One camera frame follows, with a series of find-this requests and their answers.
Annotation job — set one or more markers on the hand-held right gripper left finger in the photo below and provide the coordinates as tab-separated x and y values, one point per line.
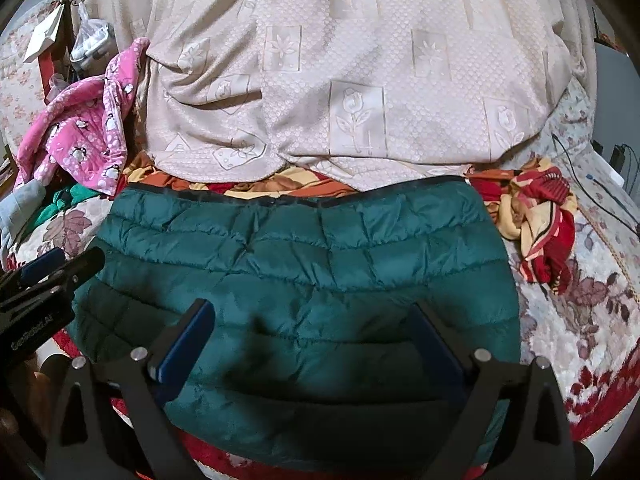
185	345

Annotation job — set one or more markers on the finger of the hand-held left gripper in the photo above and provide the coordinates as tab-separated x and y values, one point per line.
75	267
42	262

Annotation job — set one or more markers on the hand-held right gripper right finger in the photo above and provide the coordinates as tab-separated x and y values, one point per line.
435	345

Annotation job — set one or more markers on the green puffer jacket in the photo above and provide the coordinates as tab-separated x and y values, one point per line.
300	260

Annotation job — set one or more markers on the grey cloth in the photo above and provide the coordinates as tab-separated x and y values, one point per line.
22	215

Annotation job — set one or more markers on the green white cloth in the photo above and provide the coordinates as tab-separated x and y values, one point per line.
65	202

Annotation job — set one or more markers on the pink penguin print garment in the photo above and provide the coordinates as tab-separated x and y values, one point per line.
80	135

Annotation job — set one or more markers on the orange red striped cloth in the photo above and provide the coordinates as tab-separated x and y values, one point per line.
540	220

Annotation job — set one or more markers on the clear plastic bag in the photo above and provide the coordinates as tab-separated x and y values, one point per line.
90	45

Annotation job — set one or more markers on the white paper bag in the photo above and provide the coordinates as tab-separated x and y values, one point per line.
42	32

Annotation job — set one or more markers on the dark coat stand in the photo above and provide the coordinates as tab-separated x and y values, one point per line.
67	15

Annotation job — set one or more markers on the black power adapter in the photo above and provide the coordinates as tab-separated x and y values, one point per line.
621	156

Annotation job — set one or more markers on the beige embossed floral blanket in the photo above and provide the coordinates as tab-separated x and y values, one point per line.
350	35

